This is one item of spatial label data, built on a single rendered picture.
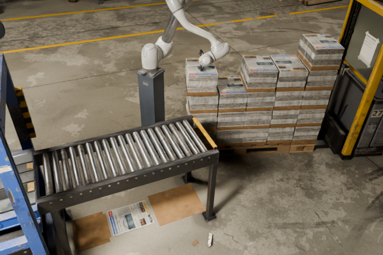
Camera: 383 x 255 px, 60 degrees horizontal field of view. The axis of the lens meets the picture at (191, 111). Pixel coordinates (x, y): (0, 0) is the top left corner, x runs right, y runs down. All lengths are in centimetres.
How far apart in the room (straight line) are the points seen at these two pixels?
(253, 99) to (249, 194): 94
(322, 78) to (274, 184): 117
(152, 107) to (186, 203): 101
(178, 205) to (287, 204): 106
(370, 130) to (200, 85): 190
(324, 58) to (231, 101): 96
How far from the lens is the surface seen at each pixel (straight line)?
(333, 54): 348
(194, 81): 316
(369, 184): 402
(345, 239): 343
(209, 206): 311
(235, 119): 352
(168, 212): 327
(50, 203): 249
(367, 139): 412
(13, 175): 203
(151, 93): 333
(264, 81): 335
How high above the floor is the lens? 257
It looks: 35 degrees down
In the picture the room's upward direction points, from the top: 2 degrees clockwise
